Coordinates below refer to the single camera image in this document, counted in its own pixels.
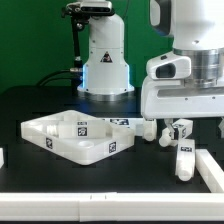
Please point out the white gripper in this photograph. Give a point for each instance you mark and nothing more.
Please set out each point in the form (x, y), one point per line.
(163, 99)

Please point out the white desk tabletop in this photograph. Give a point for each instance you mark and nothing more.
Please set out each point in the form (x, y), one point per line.
(83, 151)

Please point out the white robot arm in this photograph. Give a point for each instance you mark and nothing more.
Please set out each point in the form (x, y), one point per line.
(187, 82)

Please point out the white L-shaped obstacle fence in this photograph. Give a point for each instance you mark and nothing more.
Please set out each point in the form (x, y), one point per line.
(114, 206)

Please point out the white block at left edge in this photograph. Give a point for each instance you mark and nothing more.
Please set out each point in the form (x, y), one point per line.
(1, 158)

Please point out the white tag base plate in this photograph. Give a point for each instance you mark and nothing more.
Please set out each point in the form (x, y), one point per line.
(133, 123)

